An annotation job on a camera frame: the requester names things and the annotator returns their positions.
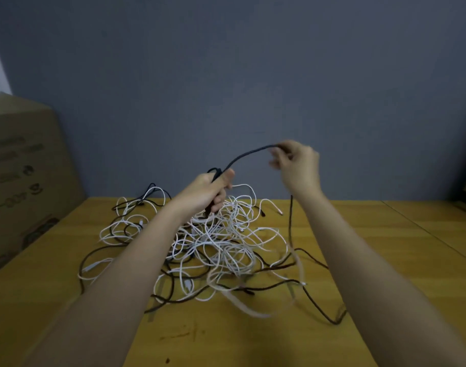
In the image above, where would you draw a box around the plain brown cardboard box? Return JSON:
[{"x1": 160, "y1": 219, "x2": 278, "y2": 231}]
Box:
[{"x1": 0, "y1": 93, "x2": 87, "y2": 277}]

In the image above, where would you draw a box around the person's left forearm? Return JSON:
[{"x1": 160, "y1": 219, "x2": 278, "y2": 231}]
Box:
[{"x1": 27, "y1": 208, "x2": 194, "y2": 367}]

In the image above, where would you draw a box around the tangle of white cables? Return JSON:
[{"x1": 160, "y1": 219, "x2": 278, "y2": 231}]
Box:
[{"x1": 79, "y1": 183, "x2": 306, "y2": 318}]

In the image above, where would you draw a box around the person's left hand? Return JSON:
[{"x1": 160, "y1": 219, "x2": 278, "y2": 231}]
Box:
[{"x1": 170, "y1": 168, "x2": 236, "y2": 224}]

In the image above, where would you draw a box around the person's right hand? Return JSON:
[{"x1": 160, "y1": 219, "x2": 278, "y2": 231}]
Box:
[{"x1": 269, "y1": 140, "x2": 324, "y2": 200}]

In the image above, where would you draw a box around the person's right forearm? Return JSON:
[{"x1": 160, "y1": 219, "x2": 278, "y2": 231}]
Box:
[{"x1": 296, "y1": 189, "x2": 466, "y2": 367}]

